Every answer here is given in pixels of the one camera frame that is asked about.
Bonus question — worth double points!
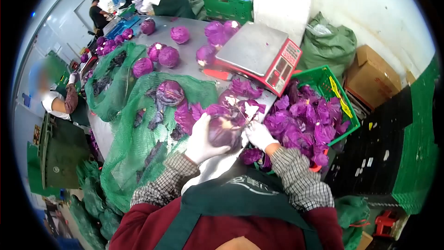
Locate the person's right hand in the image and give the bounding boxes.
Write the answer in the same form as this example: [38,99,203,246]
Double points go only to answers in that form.
[244,120,280,153]

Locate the person's left hand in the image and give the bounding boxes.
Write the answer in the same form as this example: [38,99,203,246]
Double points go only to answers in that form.
[184,112,231,166]

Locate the person's right fingers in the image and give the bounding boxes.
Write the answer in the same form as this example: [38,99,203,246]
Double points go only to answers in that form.
[244,120,265,147]

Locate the person's left fingers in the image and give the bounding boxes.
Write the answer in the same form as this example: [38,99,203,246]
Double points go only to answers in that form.
[194,112,212,138]

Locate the person's left thumb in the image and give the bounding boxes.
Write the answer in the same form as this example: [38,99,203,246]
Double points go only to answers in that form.
[207,144,231,158]

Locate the purple cabbage head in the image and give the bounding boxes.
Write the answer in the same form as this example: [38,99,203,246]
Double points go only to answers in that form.
[140,19,156,35]
[147,42,167,63]
[223,20,242,37]
[155,80,185,107]
[158,46,180,69]
[196,44,216,67]
[170,26,191,45]
[204,21,229,49]
[207,116,244,153]
[132,58,154,78]

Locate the small knife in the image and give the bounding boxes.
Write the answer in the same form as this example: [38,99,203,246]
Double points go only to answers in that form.
[233,99,252,126]

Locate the loose purple leaf scraps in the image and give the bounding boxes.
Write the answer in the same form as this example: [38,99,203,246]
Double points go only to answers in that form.
[173,78,267,136]

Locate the red flat object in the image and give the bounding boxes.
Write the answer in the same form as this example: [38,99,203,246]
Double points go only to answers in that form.
[203,68,233,81]

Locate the pile of purple cabbage leaves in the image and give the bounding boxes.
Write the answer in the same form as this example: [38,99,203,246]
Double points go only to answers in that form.
[239,79,352,173]

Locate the large green mesh sack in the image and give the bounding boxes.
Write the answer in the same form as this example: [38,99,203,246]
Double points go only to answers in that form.
[100,72,219,213]

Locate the person's body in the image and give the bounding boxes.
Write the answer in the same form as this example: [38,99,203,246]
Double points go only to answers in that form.
[109,169,345,250]

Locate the red weighing scale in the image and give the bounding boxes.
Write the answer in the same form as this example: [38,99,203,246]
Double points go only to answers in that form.
[213,22,303,97]

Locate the green plastic crate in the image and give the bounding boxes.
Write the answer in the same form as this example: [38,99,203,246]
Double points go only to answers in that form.
[254,65,361,175]
[202,0,254,25]

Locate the yellow plastic strip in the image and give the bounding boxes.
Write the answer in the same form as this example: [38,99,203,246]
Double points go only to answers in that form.
[329,76,354,119]

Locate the green woven sack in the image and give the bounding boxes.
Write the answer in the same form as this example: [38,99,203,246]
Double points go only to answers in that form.
[298,12,358,78]

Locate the stack of black crates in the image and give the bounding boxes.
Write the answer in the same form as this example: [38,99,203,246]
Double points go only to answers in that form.
[325,85,414,196]

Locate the row of purple cabbages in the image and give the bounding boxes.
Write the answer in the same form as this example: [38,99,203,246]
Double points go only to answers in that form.
[80,28,134,64]

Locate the blue plastic crate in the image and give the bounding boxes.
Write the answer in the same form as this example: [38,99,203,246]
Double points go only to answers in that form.
[104,15,141,41]

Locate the cardboard box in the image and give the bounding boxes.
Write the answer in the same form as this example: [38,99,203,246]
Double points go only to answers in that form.
[344,44,403,110]

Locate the heap of green sacks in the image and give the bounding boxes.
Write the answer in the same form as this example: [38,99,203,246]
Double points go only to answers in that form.
[69,160,124,250]

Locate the dark green bin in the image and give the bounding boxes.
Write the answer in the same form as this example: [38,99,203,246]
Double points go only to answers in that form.
[37,112,91,190]

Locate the red plastic stool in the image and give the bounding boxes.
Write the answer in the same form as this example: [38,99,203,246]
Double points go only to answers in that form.
[373,210,398,239]

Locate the stack of green crates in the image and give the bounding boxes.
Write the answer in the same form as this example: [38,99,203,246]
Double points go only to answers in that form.
[392,55,440,216]

